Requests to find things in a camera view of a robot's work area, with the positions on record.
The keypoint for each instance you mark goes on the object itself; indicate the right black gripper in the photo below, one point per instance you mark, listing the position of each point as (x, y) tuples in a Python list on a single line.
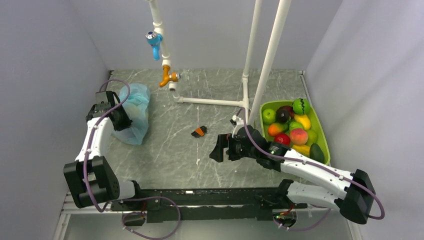
[(225, 140)]

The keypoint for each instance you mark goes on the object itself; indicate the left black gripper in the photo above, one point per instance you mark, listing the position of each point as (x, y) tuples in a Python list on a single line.
[(126, 123)]

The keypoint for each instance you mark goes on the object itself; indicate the light blue plastic bag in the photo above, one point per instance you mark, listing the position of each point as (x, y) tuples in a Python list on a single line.
[(137, 109)]

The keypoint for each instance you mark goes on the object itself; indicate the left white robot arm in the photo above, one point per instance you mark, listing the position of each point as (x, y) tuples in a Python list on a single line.
[(90, 178)]

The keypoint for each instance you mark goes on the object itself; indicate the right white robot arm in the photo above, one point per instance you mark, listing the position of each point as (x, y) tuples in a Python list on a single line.
[(350, 193)]

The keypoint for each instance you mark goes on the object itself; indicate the fake mango orange green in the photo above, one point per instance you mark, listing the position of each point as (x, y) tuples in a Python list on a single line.
[(277, 128)]

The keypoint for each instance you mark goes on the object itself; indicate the fake green apple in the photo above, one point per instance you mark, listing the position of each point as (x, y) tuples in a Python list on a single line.
[(268, 116)]

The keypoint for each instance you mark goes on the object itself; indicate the fake red pomegranate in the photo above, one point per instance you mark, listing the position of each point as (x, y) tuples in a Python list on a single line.
[(283, 139)]

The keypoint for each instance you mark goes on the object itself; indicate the fake dark purple fruit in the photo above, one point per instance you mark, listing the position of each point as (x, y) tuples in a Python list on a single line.
[(284, 114)]

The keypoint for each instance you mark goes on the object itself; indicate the fake lime green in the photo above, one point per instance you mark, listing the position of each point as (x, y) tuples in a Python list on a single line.
[(295, 125)]

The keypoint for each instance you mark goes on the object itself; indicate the fake peach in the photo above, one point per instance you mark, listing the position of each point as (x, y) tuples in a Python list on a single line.
[(298, 136)]

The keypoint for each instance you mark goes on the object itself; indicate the fake yellow banana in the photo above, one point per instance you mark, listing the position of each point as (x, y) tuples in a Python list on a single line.
[(302, 149)]

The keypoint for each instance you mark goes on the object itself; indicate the fake yellow lemon in basket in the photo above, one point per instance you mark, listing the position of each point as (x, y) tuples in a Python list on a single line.
[(304, 120)]

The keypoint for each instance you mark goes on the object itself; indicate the fake watermelon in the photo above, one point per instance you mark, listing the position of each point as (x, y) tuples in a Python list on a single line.
[(301, 106)]

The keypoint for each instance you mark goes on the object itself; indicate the fake pale green pear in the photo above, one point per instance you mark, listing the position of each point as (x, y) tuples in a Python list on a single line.
[(312, 137)]

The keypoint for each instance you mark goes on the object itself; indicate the fake avocado dark green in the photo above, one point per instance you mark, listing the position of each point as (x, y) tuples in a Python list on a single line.
[(316, 153)]

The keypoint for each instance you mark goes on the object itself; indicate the black orange clip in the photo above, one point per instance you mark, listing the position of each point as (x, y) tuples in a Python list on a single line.
[(199, 132)]

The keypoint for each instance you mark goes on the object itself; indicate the orange plastic tap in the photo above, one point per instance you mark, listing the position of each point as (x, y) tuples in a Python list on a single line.
[(168, 76)]

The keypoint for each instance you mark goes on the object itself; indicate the green plastic basket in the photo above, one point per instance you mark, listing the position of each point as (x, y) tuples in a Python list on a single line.
[(291, 153)]

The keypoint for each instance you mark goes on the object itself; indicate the blue plastic tap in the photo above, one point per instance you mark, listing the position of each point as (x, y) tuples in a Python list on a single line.
[(154, 39)]

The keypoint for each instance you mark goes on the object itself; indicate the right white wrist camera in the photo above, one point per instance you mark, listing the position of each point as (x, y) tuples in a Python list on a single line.
[(237, 123)]

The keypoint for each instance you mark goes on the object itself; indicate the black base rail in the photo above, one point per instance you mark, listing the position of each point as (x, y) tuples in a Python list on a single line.
[(160, 205)]

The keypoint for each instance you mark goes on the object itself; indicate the white PVC pipe frame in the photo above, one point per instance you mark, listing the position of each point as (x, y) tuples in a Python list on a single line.
[(251, 112)]

